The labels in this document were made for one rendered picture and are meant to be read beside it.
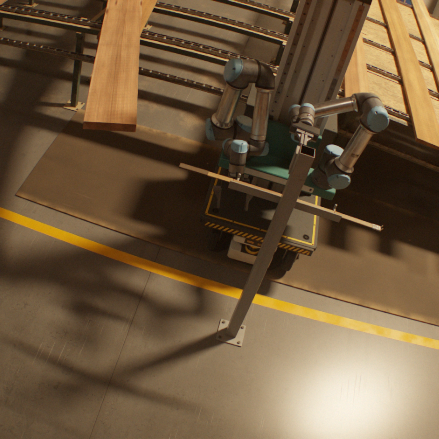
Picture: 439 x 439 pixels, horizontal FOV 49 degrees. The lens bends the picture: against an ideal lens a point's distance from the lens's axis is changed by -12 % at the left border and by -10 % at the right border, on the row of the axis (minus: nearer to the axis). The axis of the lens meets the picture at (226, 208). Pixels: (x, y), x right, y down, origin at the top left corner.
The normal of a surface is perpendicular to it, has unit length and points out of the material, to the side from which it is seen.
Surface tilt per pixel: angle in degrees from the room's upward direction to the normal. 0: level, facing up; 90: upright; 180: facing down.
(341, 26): 90
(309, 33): 90
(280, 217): 90
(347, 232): 0
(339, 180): 98
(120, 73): 0
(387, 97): 0
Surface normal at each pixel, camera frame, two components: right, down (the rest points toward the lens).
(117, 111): 0.22, -0.70
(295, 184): -0.20, 0.65
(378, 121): 0.10, 0.61
